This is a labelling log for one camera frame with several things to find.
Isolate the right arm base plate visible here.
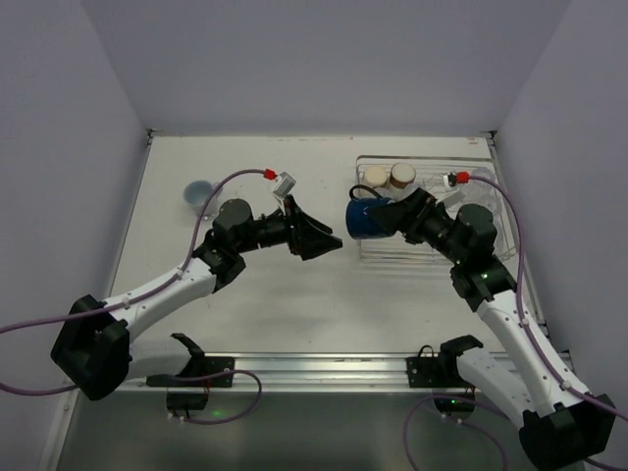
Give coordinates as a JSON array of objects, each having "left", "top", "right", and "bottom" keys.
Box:
[{"left": 405, "top": 345, "right": 474, "bottom": 389}]

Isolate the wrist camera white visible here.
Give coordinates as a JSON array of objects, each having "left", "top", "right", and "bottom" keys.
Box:
[
  {"left": 441, "top": 171, "right": 470, "bottom": 209},
  {"left": 271, "top": 172, "right": 296, "bottom": 201}
]

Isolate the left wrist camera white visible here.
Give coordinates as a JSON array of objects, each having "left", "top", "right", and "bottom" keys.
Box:
[{"left": 271, "top": 172, "right": 296, "bottom": 201}]

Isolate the right controller box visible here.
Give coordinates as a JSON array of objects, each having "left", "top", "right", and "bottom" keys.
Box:
[{"left": 433, "top": 393, "right": 476, "bottom": 420}]

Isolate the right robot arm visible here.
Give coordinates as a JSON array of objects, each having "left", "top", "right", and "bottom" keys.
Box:
[{"left": 366, "top": 188, "right": 615, "bottom": 470}]

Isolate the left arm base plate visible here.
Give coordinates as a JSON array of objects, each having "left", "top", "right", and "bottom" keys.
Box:
[{"left": 146, "top": 356, "right": 236, "bottom": 389}]

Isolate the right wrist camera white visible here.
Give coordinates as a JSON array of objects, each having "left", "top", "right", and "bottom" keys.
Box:
[{"left": 441, "top": 171, "right": 470, "bottom": 209}]

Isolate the dark blue mug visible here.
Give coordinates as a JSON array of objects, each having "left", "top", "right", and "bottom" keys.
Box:
[{"left": 345, "top": 184, "right": 393, "bottom": 240}]

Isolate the left controller box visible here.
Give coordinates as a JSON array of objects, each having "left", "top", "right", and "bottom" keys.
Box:
[{"left": 166, "top": 392, "right": 208, "bottom": 418}]

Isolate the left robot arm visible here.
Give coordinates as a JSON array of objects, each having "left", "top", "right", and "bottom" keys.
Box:
[{"left": 51, "top": 196, "right": 342, "bottom": 400}]

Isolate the wire dish rack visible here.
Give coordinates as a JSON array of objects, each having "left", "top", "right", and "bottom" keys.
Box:
[{"left": 355, "top": 154, "right": 522, "bottom": 266}]

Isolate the cream brown ceramic cup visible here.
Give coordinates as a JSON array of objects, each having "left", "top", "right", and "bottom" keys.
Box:
[{"left": 389, "top": 162, "right": 416, "bottom": 190}]

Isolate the controller box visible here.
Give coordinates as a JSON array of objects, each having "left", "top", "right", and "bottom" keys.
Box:
[
  {"left": 433, "top": 393, "right": 476, "bottom": 420},
  {"left": 166, "top": 392, "right": 208, "bottom": 418}
]

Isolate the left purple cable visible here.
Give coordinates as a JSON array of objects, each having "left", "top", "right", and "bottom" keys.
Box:
[{"left": 0, "top": 167, "right": 279, "bottom": 396}]

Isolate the aluminium mounting rail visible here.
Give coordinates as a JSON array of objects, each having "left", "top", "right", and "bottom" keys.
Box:
[{"left": 67, "top": 348, "right": 575, "bottom": 393}]

